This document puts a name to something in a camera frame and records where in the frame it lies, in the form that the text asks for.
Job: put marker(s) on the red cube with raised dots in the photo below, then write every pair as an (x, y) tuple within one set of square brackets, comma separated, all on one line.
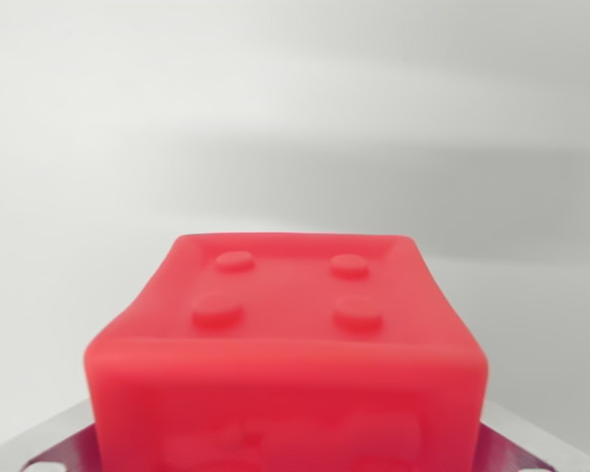
[(285, 354)]

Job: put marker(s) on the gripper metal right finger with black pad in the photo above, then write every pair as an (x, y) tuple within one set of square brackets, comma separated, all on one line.
[(521, 445)]

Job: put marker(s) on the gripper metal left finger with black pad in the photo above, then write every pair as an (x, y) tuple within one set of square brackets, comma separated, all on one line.
[(54, 445)]

